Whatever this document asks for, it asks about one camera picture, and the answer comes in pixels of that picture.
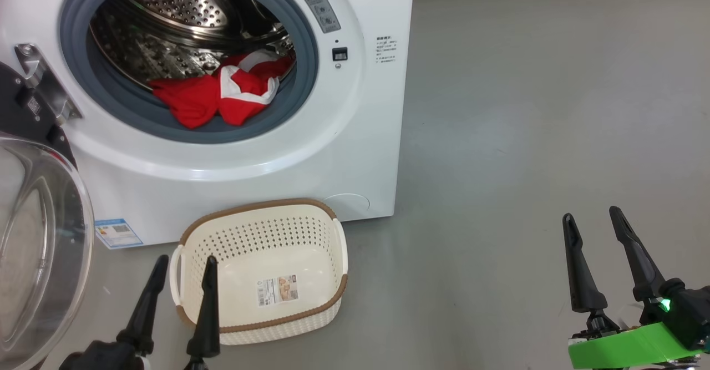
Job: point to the red white-collared garment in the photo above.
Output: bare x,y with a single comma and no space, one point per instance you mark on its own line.
188,101

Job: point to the black glass washing machine door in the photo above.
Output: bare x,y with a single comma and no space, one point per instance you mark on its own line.
55,237

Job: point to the printed product label sticker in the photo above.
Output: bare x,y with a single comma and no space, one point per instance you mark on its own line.
277,290

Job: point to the printed text instruction sticker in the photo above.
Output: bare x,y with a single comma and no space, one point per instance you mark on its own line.
386,49

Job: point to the red white-striped garment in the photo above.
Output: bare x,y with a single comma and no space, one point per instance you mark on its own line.
241,84

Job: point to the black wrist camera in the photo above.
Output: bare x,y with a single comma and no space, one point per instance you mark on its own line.
690,314
100,359

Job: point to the blue energy label sticker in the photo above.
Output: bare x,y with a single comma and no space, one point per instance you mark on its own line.
118,233

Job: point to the white front-load washing machine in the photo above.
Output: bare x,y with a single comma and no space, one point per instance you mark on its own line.
360,153

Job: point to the cream perforated laundry basket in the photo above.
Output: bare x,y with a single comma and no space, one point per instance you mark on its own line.
249,231

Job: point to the grey warning label plate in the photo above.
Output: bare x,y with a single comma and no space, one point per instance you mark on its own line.
319,6

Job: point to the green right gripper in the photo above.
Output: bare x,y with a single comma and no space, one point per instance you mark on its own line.
627,348

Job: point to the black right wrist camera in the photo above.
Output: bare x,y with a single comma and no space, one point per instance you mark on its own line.
690,314

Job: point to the round white filter access cover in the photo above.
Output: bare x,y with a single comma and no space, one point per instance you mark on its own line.
346,204

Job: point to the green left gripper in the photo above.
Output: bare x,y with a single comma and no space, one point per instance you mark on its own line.
197,364

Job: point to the stainless steel washing machine drum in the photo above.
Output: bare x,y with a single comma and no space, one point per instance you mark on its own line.
166,4

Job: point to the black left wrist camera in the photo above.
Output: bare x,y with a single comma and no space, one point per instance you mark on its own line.
100,359

